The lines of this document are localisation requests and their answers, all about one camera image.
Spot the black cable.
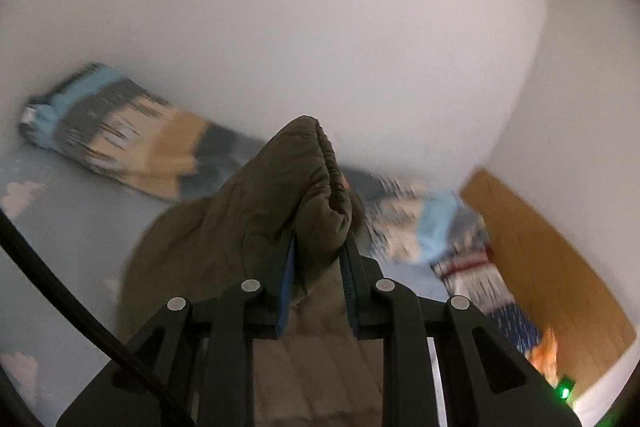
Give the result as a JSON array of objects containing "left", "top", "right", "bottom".
[{"left": 0, "top": 212, "right": 196, "bottom": 427}]

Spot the wooden headboard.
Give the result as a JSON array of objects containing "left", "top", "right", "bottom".
[{"left": 460, "top": 169, "right": 637, "bottom": 400}]

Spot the patterned blue and tan blanket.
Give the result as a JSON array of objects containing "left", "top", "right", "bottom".
[{"left": 17, "top": 63, "right": 493, "bottom": 265}]

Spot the printed star and stripe pillow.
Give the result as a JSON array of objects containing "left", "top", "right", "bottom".
[{"left": 430, "top": 247, "right": 558, "bottom": 383}]

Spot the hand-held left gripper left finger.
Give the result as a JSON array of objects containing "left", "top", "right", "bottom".
[{"left": 56, "top": 229, "right": 301, "bottom": 427}]

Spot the small dark device green light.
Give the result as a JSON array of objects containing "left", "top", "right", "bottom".
[{"left": 554, "top": 376, "right": 577, "bottom": 404}]

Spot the olive quilted puffer jacket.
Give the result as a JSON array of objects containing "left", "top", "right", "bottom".
[{"left": 117, "top": 116, "right": 386, "bottom": 427}]

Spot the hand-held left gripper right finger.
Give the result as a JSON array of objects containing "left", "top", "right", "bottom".
[{"left": 340, "top": 234, "right": 583, "bottom": 427}]

